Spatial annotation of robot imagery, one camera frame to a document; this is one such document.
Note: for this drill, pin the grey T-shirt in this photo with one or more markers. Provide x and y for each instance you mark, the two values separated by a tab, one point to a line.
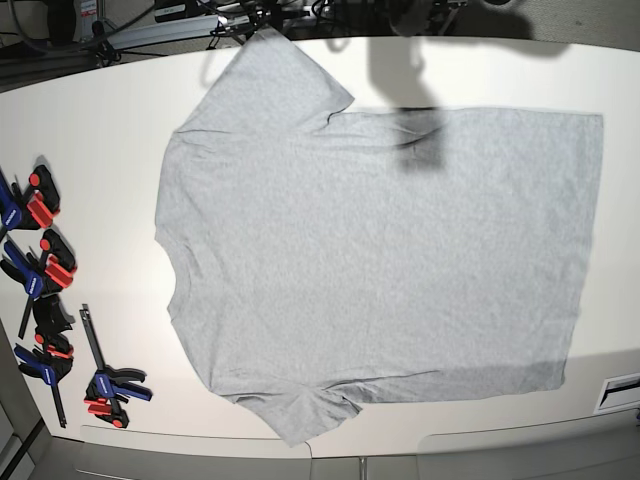
327	258

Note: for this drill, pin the blue red bar clamp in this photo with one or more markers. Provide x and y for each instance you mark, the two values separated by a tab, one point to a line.
110	388
31	209
47	275

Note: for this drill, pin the lower blue red bar clamp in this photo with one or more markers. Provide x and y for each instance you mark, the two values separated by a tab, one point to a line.
110	388

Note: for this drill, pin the top blue red bar clamp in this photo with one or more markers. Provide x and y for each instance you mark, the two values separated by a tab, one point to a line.
31	209

